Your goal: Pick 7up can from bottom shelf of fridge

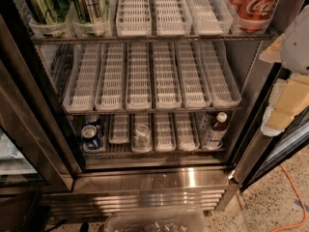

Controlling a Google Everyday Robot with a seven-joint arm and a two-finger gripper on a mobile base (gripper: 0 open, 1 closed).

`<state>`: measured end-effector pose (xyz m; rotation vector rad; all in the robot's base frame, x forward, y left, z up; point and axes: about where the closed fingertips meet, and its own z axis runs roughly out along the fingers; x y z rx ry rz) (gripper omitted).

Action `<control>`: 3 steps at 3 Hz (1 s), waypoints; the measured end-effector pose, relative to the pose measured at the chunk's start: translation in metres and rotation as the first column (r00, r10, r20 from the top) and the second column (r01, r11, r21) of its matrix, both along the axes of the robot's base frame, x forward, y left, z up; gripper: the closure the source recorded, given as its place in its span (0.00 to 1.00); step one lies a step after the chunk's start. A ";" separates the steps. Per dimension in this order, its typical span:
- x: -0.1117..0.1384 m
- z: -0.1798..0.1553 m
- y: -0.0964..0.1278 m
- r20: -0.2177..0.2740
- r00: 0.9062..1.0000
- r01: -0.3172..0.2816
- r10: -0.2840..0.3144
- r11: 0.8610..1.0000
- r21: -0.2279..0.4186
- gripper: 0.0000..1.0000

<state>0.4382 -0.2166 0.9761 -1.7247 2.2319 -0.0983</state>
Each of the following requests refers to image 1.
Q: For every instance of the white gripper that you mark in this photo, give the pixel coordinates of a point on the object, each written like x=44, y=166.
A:
x=297, y=50

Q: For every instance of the silver 7up can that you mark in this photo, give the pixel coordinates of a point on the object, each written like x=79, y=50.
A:
x=141, y=137

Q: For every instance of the clear tray shelf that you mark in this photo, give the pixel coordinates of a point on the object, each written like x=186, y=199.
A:
x=164, y=135
x=141, y=119
x=133, y=18
x=118, y=129
x=81, y=90
x=186, y=132
x=110, y=91
x=196, y=93
x=210, y=17
x=138, y=83
x=172, y=18
x=167, y=88
x=224, y=89

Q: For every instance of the red coca-cola can front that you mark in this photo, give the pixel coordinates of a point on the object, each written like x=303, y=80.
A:
x=253, y=14

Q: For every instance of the glass fridge door right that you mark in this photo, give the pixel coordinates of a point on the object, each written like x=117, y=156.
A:
x=260, y=153

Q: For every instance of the stainless steel fridge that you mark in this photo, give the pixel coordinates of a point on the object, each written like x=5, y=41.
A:
x=75, y=182

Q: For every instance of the blue pepsi can rear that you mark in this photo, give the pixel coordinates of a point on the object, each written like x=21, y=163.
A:
x=94, y=120

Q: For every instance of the blue pepsi can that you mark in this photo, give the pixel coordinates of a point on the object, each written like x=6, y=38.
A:
x=89, y=135
x=94, y=120

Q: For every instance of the blue pepsi can front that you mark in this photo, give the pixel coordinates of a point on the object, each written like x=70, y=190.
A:
x=89, y=135

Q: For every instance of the green silver can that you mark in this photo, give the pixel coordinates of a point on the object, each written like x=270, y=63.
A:
x=93, y=14

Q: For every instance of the green can left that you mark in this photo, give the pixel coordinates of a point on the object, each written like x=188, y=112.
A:
x=51, y=13

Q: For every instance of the brown drink bottle white cap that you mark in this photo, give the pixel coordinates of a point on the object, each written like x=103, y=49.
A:
x=217, y=130

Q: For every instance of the top wire shelf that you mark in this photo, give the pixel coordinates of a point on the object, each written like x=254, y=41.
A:
x=152, y=39

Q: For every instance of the wire shelf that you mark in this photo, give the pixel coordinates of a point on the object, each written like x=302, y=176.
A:
x=152, y=39
x=172, y=110

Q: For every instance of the middle wire shelf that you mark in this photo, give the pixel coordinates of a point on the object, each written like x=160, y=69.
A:
x=172, y=110

